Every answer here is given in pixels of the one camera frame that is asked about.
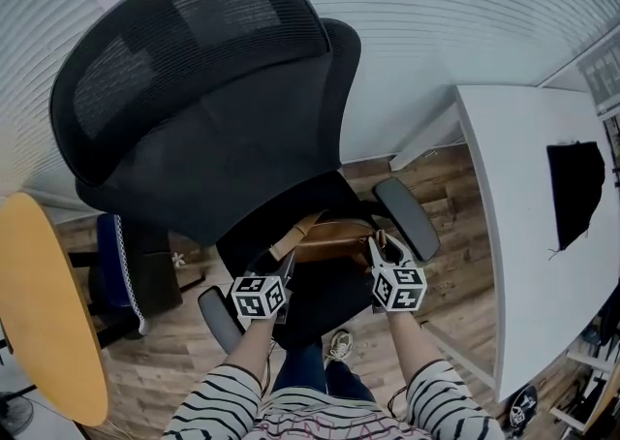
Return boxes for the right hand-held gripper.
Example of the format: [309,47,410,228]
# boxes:
[367,236,428,314]

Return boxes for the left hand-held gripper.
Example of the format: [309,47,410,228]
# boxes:
[230,248,298,328]

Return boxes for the brown leather bag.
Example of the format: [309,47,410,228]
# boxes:
[267,213,389,275]

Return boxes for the black mesh office chair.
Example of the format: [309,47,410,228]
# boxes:
[49,0,442,357]

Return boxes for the person's left forearm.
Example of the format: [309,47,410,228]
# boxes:
[224,314,283,382]

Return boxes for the person's right forearm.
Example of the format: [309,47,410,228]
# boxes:
[384,309,450,387]

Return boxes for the person's white sneaker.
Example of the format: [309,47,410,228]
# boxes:
[323,329,357,363]

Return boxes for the person's blue jeans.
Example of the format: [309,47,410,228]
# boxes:
[270,342,377,405]

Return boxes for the white desk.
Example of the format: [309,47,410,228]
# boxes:
[388,83,620,403]

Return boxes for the person in striped shirt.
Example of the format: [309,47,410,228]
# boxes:
[162,359,508,440]

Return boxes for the blue bag with white trim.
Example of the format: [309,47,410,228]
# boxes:
[88,212,184,337]

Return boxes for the black cloth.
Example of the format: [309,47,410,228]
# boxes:
[545,141,607,262]

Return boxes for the black round printed bag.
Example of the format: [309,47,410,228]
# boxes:
[508,384,540,428]

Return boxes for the round yellow table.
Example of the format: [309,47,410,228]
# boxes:
[0,192,109,427]

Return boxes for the light wooden shelf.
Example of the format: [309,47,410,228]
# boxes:
[548,306,620,435]

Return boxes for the black floor fan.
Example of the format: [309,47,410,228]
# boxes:
[0,391,36,437]

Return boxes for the thin brown cable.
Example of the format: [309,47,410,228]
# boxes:
[260,336,278,399]
[386,381,412,419]

